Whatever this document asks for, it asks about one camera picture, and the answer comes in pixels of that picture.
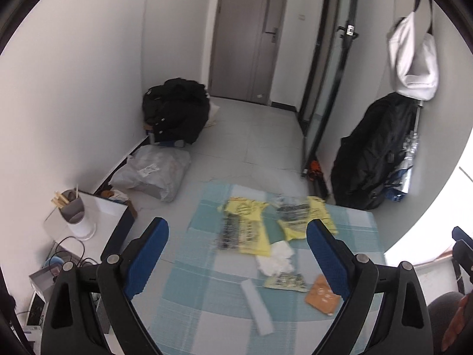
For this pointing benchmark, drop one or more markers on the silver blue folded umbrella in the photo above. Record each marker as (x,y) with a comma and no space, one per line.
(398,184)

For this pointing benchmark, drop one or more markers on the grey white chopstick holder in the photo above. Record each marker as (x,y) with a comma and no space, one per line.
(74,212)

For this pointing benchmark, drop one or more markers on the small printed wrapper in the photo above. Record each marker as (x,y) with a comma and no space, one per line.
(287,281)

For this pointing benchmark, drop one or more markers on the white tissue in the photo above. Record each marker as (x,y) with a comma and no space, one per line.
(278,262)

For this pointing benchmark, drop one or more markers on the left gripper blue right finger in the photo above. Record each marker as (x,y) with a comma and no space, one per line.
(333,257)

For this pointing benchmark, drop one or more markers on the person right hand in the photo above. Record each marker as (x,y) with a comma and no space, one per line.
(456,325)

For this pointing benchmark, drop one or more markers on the orange object on floor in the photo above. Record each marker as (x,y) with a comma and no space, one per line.
(313,171)

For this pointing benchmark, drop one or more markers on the orange sachet large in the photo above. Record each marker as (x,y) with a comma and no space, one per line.
(322,298)

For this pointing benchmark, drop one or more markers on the white hanging bag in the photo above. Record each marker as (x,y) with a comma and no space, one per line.
(413,67)

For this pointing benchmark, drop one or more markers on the black hanging backpack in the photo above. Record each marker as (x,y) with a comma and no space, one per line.
(368,156)

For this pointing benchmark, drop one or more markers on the grey entrance door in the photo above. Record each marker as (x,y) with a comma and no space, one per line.
(245,49)

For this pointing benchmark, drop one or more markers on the black bag on floor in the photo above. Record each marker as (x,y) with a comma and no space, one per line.
(176,111)

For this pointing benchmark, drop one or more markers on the white side cabinet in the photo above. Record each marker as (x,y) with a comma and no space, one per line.
(113,223)

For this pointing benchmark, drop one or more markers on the teal plaid tablecloth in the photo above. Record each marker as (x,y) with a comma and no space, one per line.
(203,310)

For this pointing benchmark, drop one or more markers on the white foam strip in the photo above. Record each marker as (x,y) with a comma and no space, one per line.
(259,312)

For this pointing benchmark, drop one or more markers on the yellow snack bag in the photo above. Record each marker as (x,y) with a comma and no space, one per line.
(243,228)
(294,214)

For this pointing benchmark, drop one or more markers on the black framed glass door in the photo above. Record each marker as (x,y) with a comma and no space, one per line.
(335,36)

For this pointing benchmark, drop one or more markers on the grey plastic parcel bag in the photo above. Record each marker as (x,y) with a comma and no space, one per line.
(154,170)

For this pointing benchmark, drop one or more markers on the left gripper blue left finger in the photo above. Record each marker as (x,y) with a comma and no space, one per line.
(141,255)

